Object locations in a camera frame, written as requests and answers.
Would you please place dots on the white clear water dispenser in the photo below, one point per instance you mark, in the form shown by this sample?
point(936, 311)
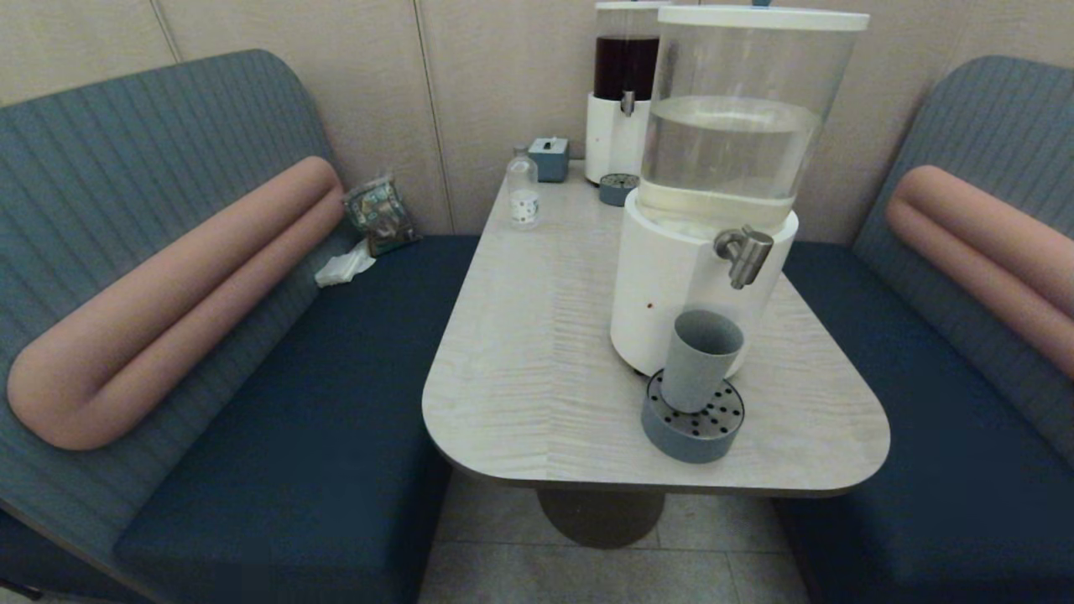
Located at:
point(671, 285)

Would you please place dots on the grey plastic cup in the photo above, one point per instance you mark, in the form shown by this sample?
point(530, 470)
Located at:
point(699, 369)

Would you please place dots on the clear plastic bottle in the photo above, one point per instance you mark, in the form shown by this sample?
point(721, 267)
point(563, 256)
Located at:
point(523, 200)

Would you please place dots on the small blue drip tray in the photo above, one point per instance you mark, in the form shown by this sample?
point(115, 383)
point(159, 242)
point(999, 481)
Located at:
point(618, 190)

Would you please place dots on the grey-blue tissue box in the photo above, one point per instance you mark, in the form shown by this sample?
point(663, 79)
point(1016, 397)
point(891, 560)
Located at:
point(550, 159)

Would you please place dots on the green snack bag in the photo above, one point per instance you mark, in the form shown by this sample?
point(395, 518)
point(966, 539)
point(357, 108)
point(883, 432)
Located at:
point(382, 216)

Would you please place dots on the white dark drink dispenser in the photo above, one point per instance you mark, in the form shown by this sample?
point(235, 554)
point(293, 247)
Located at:
point(612, 134)

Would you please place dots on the white folded napkin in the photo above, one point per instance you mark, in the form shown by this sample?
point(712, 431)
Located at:
point(342, 268)

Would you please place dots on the large blue perforated drip tray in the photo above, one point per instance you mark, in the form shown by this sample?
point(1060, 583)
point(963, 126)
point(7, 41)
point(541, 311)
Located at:
point(692, 440)

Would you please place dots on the blue upholstered bench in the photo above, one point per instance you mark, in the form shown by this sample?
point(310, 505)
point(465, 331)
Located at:
point(923, 419)
point(336, 377)

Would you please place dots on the pink bolster cushion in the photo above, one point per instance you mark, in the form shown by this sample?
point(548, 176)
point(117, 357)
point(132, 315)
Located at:
point(168, 306)
point(990, 247)

